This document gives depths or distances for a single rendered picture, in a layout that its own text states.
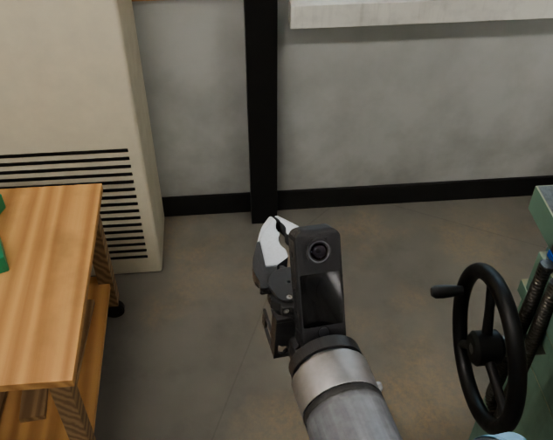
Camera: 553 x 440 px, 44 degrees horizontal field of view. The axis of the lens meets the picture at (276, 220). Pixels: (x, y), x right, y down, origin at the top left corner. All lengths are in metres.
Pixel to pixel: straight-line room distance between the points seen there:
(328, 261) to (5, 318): 1.16
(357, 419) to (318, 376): 0.06
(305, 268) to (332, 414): 0.14
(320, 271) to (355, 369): 0.10
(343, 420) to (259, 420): 1.46
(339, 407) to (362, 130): 1.91
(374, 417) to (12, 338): 1.17
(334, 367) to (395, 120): 1.88
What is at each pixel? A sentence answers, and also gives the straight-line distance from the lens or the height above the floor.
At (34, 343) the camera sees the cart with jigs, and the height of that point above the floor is 0.53.
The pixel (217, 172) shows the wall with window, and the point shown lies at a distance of 2.50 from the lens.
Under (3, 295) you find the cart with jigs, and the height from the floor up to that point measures 0.53.
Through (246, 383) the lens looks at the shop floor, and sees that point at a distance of 2.11.
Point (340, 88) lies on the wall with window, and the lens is 2.33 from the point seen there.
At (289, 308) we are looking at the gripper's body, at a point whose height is 1.24.
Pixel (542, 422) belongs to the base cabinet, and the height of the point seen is 0.55.
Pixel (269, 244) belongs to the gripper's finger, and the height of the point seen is 1.23.
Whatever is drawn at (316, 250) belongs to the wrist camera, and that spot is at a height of 1.31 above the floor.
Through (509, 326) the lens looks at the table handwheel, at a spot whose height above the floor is 0.94.
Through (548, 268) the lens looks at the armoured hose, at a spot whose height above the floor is 0.97.
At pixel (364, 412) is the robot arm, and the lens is 0.60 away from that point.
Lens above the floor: 1.76
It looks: 43 degrees down
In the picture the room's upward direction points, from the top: straight up
